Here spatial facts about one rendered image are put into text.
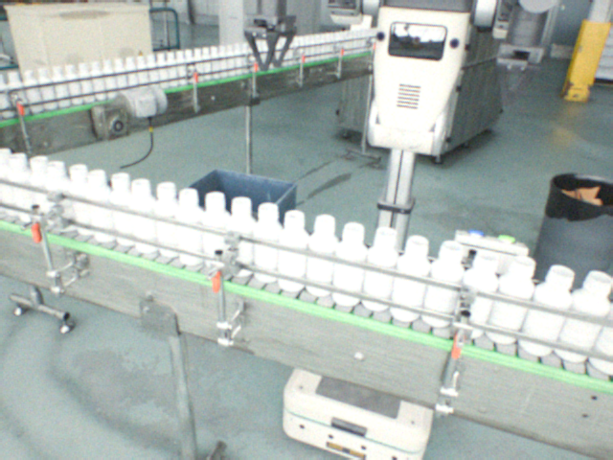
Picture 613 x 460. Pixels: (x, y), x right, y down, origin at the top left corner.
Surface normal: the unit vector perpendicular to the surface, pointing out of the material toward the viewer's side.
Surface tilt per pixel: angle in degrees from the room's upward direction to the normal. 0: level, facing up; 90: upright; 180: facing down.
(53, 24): 90
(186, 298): 90
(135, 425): 0
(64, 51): 90
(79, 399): 0
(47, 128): 90
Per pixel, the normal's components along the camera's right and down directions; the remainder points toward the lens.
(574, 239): -0.63, 0.42
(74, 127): 0.78, 0.34
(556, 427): -0.35, 0.45
